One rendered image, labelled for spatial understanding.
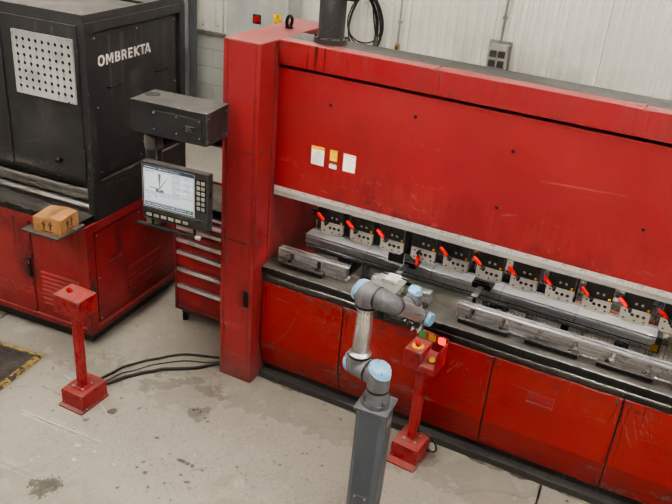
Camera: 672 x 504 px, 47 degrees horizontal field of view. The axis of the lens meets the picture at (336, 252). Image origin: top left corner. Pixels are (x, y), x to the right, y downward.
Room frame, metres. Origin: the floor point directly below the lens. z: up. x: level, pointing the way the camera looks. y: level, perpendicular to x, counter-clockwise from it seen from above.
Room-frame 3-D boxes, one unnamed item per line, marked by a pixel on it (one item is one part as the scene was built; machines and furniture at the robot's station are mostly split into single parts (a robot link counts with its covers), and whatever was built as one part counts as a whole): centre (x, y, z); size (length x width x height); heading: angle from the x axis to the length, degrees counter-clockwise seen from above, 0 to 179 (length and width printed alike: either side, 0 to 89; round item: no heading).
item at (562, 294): (3.76, -1.25, 1.26); 0.15 x 0.09 x 0.17; 65
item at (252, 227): (4.73, 0.45, 1.15); 0.85 x 0.25 x 2.30; 155
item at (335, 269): (4.39, 0.13, 0.92); 0.50 x 0.06 x 0.10; 65
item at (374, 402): (3.20, -0.27, 0.82); 0.15 x 0.15 x 0.10
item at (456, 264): (4.01, -0.71, 1.26); 0.15 x 0.09 x 0.17; 65
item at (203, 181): (4.17, 0.95, 1.42); 0.45 x 0.12 x 0.36; 70
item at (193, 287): (5.11, 0.85, 0.50); 0.50 x 0.50 x 1.00; 65
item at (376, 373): (3.21, -0.27, 0.94); 0.13 x 0.12 x 0.14; 51
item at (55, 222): (4.44, 1.83, 1.04); 0.30 x 0.26 x 0.12; 69
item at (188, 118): (4.27, 0.96, 1.53); 0.51 x 0.25 x 0.85; 70
